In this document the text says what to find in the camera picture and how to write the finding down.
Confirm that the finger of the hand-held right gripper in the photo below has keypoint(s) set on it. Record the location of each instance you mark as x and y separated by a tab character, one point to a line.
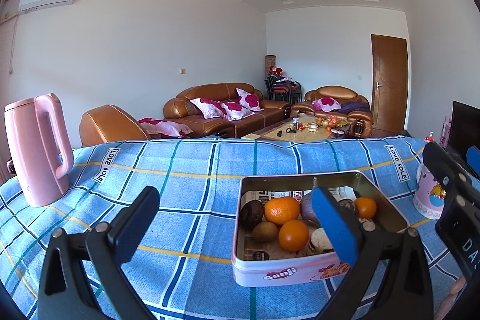
474	162
442	166

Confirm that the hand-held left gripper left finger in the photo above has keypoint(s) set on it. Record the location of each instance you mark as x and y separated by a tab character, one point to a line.
131	233

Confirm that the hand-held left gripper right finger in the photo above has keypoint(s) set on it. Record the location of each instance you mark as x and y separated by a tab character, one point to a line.
335	226

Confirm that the reddish-brown round fruit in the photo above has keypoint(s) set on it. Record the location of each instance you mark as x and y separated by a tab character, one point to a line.
308	209

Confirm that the small orange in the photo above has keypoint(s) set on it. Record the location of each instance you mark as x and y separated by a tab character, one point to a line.
365	207

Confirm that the round orange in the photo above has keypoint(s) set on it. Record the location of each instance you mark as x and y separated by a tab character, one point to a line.
293	235
282	210

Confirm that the brown kiwi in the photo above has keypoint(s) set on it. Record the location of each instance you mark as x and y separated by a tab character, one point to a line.
264	232

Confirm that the pink tin box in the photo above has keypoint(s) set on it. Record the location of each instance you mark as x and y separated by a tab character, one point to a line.
270	275

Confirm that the dark brown passion fruit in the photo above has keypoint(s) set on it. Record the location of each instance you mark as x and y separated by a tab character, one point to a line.
251	213

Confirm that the person's right hand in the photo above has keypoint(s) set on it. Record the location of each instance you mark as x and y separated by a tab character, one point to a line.
458	292

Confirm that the pink cartoon cup with lid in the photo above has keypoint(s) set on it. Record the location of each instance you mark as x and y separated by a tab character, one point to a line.
425	192

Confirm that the pink bag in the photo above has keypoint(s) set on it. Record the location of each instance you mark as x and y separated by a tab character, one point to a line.
447	130

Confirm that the black television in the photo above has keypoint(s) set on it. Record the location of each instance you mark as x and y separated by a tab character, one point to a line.
461	125

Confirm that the blue plaid tablecloth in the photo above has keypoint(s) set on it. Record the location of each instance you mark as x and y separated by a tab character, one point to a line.
187	173

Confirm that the wooden coffee table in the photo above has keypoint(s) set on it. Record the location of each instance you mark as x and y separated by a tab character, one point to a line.
311	134

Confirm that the brown wooden door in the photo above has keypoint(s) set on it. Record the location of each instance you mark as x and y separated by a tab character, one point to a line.
388	84

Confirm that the heap of fruit and snacks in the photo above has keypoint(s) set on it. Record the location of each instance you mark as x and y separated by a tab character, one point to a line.
326	123

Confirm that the purple blanket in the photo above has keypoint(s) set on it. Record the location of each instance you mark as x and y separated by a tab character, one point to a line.
354	106

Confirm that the glass jar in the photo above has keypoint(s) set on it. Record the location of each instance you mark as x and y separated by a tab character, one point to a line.
295	123

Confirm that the brown leather armchair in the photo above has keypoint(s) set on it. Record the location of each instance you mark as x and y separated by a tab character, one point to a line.
337	92
108	125

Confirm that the pink floral pillow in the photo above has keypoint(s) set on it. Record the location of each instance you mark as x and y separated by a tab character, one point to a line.
165	127
236	110
326	103
248	98
208	108

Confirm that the pink electric kettle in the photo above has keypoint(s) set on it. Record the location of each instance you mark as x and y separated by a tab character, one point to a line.
26	155

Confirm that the stacked black chairs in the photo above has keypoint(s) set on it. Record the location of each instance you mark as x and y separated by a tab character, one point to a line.
283	91

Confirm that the brown leather sofa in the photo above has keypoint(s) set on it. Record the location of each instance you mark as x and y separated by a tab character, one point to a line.
210	91

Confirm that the red plush toy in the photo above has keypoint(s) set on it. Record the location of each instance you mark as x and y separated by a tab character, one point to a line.
275	70

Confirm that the tall patterned vase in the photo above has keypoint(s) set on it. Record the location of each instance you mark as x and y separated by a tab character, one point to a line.
270	63

